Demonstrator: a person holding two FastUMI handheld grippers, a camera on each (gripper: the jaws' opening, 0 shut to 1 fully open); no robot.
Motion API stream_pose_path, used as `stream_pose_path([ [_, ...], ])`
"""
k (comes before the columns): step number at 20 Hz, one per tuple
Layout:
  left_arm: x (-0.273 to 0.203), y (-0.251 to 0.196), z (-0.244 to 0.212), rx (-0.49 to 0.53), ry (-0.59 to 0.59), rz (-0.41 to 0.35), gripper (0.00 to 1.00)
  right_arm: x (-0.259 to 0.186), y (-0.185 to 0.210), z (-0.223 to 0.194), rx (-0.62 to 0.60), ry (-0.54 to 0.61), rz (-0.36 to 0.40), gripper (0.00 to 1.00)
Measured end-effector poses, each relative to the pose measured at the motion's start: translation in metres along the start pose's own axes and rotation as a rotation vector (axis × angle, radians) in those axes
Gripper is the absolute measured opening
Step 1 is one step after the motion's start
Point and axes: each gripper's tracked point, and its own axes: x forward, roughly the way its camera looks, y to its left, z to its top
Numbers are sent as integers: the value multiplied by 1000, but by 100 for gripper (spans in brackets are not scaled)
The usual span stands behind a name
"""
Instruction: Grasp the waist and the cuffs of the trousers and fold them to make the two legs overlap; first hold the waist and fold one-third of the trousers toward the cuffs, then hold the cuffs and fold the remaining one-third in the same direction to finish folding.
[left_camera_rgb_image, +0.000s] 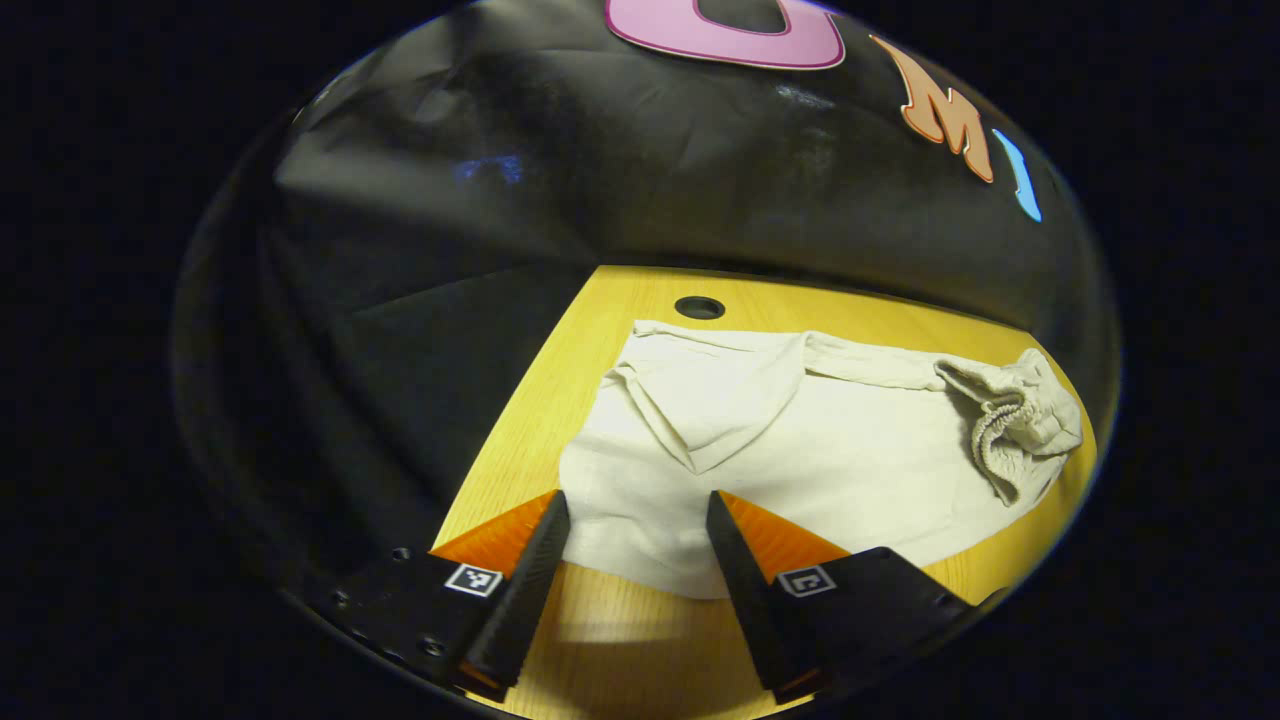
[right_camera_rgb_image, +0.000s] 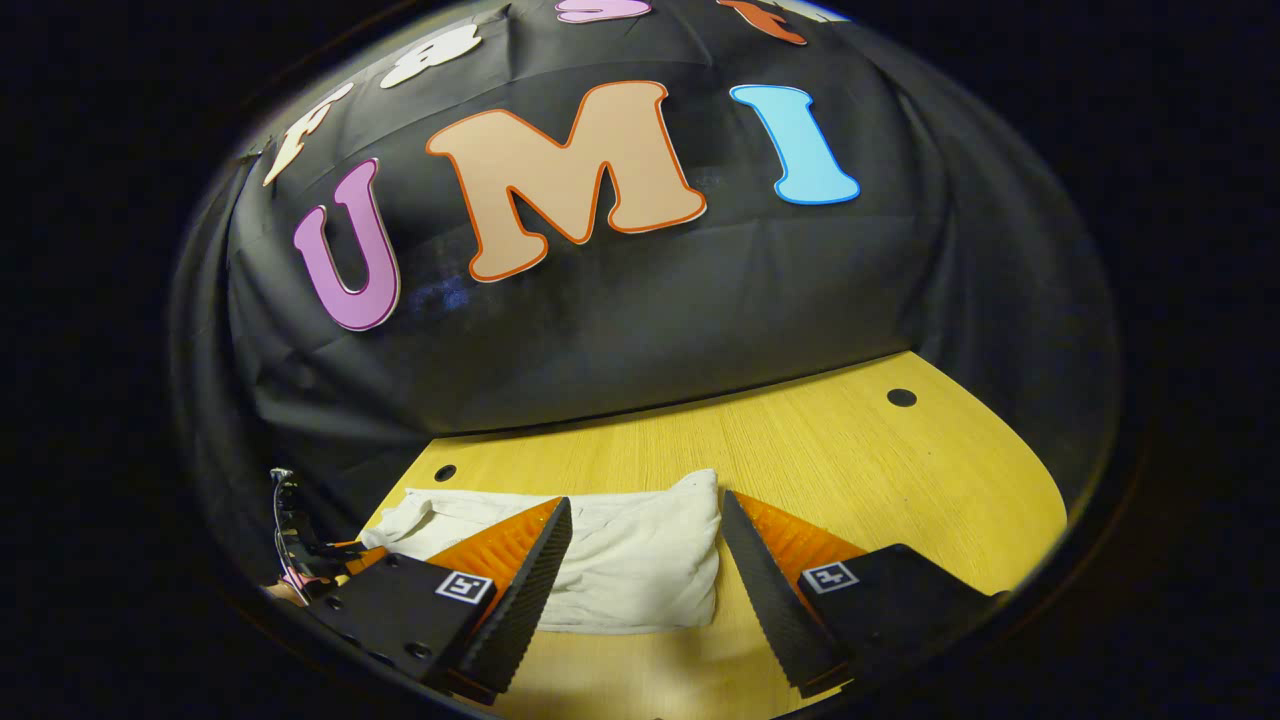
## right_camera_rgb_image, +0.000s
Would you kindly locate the white jeans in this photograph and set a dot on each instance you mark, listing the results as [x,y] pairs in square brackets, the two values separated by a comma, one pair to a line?
[640,560]

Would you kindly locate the black backdrop cloth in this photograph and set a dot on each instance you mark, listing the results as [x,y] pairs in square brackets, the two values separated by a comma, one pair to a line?
[650,320]

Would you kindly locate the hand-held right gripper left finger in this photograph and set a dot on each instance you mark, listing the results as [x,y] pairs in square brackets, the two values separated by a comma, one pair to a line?
[520,610]

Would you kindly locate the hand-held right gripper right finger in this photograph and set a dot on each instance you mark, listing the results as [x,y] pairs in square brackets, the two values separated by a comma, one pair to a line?
[770,600]

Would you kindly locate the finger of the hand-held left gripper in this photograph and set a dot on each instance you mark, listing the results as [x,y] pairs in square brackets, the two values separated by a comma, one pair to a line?
[358,556]

